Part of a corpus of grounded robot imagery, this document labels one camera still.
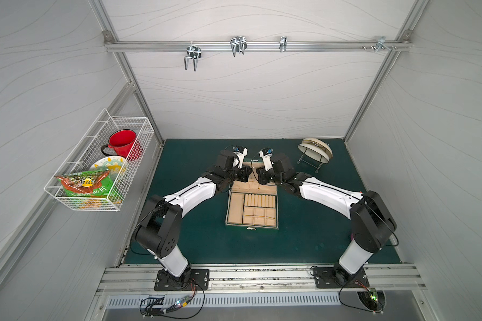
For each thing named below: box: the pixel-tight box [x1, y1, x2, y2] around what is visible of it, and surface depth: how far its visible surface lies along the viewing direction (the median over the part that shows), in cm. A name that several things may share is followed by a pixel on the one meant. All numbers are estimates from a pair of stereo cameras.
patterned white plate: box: [89, 155, 126, 184], surface depth 67 cm
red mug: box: [101, 129, 143, 162], surface depth 68 cm
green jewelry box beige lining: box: [225, 159, 280, 231], surface depth 90 cm
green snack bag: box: [54, 169, 114, 198], surface depth 55 cm
